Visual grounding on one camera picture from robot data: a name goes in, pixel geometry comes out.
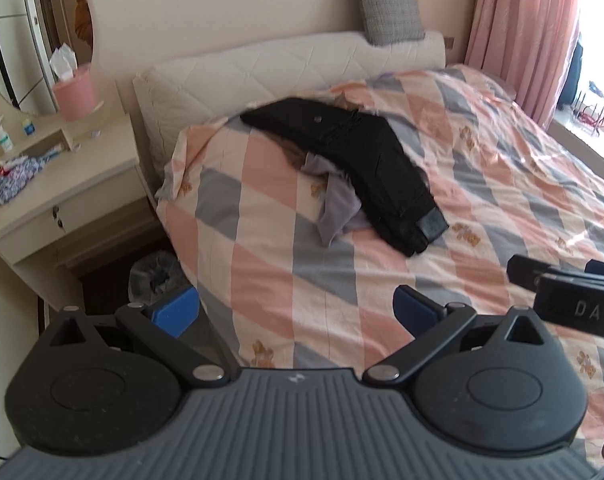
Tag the black trousers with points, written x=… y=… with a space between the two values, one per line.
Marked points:
x=395 y=196

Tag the checkered pink grey quilt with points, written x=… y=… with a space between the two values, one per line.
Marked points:
x=242 y=218

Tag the pink tissue box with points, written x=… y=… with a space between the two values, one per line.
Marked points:
x=74 y=89

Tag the grey square cushion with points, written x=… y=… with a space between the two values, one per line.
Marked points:
x=391 y=21

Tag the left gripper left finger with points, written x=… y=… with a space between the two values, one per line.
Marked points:
x=156 y=329

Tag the blue bag on windowsill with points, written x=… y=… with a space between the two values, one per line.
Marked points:
x=570 y=88

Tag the red wire rack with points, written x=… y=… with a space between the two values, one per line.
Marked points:
x=588 y=111

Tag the white lotion bottle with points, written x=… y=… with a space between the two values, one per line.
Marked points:
x=5 y=140

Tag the cream dressing table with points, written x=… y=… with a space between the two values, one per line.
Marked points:
x=87 y=206

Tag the pink curtain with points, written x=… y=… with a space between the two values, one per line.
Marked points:
x=528 y=44

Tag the waste bin with bag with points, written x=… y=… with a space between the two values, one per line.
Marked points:
x=154 y=276

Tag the grey purple garment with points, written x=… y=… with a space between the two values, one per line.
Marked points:
x=342 y=210

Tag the patterned cloth on table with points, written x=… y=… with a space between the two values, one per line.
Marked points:
x=18 y=172

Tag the oval wall mirror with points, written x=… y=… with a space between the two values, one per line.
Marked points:
x=30 y=32

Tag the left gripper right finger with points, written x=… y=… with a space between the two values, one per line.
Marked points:
x=433 y=326

